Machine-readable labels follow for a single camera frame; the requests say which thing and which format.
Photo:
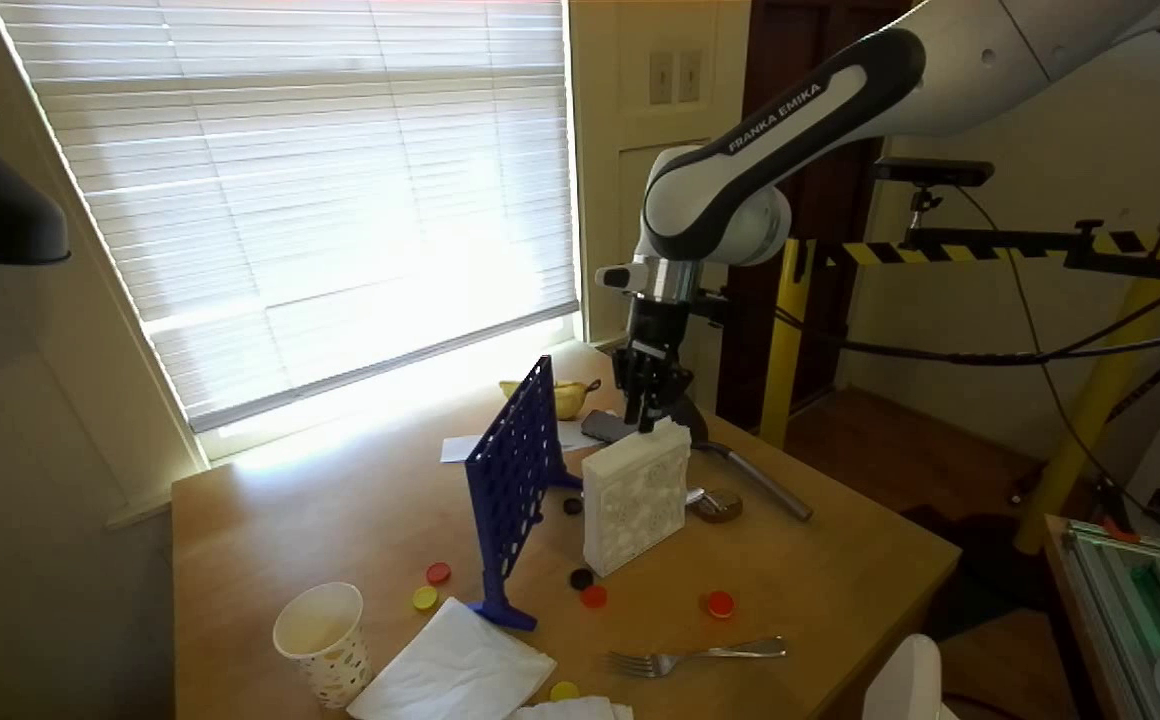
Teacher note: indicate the dark wooden door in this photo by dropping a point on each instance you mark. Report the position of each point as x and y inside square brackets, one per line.
[755, 321]

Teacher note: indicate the brown round object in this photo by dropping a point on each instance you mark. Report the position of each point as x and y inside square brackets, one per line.
[716, 506]

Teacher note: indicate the yellow cloth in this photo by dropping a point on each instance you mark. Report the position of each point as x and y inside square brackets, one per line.
[566, 398]

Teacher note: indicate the white green equipment box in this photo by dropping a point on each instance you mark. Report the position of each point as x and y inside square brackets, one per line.
[1141, 601]

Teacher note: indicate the silver metal spoon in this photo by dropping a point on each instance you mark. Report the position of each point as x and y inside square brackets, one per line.
[692, 499]

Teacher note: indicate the yellow game disc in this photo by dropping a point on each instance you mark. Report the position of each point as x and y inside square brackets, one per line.
[424, 601]
[560, 691]

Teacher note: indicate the yellow black striped bar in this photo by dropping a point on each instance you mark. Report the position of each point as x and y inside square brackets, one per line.
[981, 250]

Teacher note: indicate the blue connect four frame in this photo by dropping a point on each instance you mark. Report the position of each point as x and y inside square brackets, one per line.
[515, 455]

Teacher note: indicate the small white paper napkin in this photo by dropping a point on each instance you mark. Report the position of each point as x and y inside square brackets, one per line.
[572, 709]

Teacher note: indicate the white patterned paper cup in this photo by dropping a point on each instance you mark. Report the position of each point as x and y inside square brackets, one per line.
[320, 643]

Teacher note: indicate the red game disc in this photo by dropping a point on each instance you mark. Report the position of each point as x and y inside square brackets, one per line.
[437, 575]
[720, 605]
[595, 597]

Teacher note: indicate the beige wall switch plate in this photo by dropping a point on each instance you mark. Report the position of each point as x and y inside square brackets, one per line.
[662, 78]
[689, 78]

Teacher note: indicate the black camera on boom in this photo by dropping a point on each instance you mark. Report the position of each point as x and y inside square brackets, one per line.
[934, 172]

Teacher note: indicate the black game disc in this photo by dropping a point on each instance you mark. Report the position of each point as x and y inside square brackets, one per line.
[570, 506]
[581, 579]

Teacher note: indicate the silver metal fork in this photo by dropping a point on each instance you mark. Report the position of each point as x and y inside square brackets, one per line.
[702, 657]

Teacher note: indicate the white paper towel pile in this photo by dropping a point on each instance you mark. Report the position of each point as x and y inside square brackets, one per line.
[637, 500]

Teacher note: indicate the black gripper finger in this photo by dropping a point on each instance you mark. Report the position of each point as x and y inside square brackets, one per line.
[687, 414]
[634, 398]

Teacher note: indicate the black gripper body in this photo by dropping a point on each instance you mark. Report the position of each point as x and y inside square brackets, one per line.
[659, 332]

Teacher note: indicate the large white paper napkin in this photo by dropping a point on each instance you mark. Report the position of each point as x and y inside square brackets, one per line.
[454, 666]

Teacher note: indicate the yellow stand post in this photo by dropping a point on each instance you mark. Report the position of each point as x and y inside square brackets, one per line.
[1100, 402]
[783, 347]

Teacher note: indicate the white window blinds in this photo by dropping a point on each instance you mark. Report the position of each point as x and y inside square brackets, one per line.
[315, 186]

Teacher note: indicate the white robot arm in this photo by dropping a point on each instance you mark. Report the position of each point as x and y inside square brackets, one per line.
[764, 135]

